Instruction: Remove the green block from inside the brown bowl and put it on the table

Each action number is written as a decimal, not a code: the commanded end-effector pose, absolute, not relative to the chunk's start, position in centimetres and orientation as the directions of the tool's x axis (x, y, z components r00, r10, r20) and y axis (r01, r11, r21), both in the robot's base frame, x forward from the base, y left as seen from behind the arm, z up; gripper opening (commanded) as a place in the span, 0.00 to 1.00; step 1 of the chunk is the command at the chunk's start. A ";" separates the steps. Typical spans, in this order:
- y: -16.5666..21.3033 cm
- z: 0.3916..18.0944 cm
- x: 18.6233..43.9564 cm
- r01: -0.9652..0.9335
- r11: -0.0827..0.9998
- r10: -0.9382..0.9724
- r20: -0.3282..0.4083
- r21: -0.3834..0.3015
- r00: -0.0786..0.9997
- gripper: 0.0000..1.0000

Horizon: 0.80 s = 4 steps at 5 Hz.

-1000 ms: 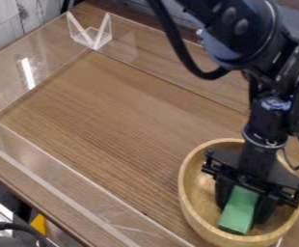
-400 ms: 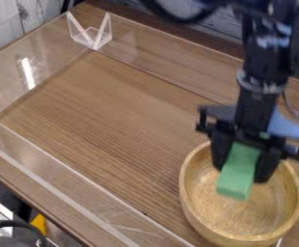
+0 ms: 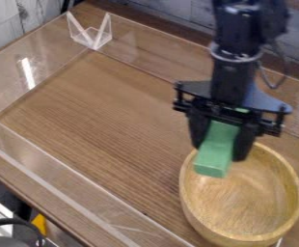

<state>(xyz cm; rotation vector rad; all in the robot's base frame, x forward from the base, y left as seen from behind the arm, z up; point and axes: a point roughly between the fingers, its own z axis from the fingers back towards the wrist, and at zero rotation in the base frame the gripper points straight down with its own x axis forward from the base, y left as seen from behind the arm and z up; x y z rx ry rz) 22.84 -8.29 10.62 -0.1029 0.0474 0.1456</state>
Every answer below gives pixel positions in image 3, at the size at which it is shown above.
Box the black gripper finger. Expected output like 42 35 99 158
187 107 211 149
233 123 258 162

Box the brown wooden bowl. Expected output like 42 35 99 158
179 143 299 247

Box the yellow and black equipment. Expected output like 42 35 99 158
12 205 60 247

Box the green rectangular block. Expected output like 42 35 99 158
194 121 241 178

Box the clear acrylic corner bracket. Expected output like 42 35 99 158
66 13 112 50

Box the black cable bottom left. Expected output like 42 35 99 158
0 217 47 247

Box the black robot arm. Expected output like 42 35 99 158
173 0 293 161

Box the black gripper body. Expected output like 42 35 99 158
173 45 293 136

